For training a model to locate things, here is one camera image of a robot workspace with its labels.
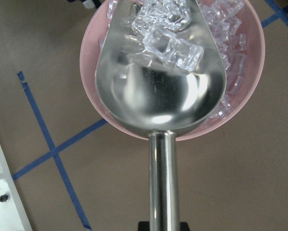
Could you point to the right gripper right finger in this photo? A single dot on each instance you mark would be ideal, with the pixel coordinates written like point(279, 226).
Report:
point(184, 226)

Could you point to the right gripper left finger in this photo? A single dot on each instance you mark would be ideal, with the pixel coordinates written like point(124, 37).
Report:
point(143, 226)

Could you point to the steel ice scoop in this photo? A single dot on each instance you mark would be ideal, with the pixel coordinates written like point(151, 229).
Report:
point(159, 101)

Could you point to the pink bowl of ice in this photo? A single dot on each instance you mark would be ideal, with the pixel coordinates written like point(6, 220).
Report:
point(251, 26)

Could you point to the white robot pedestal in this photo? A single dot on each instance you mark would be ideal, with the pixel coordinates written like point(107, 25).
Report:
point(12, 213)

